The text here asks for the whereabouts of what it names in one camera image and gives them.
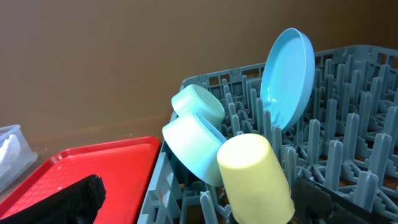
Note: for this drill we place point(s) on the light blue bowl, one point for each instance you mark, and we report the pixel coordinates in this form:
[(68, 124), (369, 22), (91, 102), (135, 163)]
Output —
[(195, 142)]

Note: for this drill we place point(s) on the yellow cup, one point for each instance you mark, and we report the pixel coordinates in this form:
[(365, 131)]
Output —
[(257, 189)]

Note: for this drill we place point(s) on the mint green bowl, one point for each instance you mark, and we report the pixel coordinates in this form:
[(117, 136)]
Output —
[(196, 99)]

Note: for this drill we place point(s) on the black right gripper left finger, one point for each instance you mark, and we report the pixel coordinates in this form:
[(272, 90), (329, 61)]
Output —
[(77, 203)]

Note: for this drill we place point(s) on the light blue plate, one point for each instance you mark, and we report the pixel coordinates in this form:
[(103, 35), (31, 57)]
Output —
[(288, 78)]

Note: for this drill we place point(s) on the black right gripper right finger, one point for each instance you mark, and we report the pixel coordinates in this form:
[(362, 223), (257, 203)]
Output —
[(314, 202)]

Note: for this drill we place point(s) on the clear plastic bin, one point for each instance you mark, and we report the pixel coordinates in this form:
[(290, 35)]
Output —
[(26, 157)]

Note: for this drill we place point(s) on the red serving tray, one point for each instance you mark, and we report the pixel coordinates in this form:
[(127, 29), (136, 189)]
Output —
[(125, 167)]

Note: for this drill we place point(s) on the white tissue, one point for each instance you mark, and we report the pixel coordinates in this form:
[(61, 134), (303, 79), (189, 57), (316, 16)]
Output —
[(10, 151)]

